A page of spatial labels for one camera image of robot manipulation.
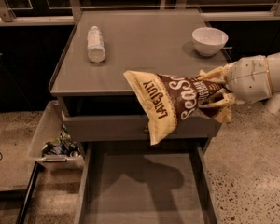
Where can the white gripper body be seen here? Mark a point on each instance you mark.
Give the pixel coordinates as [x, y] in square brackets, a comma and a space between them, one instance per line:
[248, 78]

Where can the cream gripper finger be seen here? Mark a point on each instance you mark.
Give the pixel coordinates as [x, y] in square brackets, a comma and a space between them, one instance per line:
[218, 75]
[219, 99]

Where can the brown sea salt chip bag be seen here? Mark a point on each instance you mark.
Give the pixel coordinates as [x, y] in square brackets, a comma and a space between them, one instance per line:
[169, 100]

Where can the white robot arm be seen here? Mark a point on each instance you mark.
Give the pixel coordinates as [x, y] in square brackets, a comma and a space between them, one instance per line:
[273, 103]

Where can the grey drawer cabinet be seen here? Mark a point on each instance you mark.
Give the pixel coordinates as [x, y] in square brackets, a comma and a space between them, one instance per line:
[154, 41]

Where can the grey open middle drawer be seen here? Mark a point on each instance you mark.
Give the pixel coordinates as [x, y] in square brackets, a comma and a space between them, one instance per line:
[135, 183]

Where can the grey top drawer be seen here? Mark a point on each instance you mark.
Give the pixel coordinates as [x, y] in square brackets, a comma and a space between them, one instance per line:
[122, 128]

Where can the white ceramic bowl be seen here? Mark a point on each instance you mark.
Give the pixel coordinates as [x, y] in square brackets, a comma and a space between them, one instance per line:
[209, 41]

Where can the white plastic water bottle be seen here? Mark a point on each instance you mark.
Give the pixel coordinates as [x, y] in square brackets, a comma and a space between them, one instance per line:
[95, 45]

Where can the snack packets and cans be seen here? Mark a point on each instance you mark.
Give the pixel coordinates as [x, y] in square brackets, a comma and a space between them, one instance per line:
[63, 145]

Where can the white metal frame railing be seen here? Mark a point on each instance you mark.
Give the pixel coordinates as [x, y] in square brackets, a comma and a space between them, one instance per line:
[36, 12]

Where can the black floor rail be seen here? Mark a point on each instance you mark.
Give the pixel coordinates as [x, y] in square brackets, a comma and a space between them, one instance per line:
[28, 193]

